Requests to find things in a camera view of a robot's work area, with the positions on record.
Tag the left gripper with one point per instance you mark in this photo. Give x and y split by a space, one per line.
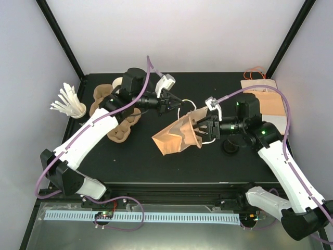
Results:
164 105

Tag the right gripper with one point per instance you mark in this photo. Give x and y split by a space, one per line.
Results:
213 124

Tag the brown paper bag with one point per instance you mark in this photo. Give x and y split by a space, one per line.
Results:
272 109
180 135

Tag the small brown cup carrier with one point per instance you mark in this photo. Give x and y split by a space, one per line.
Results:
121 132

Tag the brown cup carrier stack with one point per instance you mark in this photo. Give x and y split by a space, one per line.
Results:
100 92

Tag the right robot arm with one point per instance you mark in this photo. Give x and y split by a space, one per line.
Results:
304 211

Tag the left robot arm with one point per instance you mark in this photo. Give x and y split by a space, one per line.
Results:
61 166

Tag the stack of paper cups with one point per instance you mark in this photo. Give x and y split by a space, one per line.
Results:
117 82

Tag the flat brown paper bag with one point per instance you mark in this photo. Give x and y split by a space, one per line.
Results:
272 109

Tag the cup of white stirrers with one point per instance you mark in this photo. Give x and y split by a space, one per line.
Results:
68 102

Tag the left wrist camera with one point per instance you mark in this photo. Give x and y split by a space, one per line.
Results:
166 82

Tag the orange bag handle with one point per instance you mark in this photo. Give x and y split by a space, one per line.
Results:
248 73

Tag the light blue cable duct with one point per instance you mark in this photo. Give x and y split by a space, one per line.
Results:
147 217

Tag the left black frame post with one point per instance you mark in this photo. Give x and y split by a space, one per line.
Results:
51 20

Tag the black frame post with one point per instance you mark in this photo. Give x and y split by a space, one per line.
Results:
291 34
51 20

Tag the right black frame post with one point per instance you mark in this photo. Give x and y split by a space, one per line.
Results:
291 34

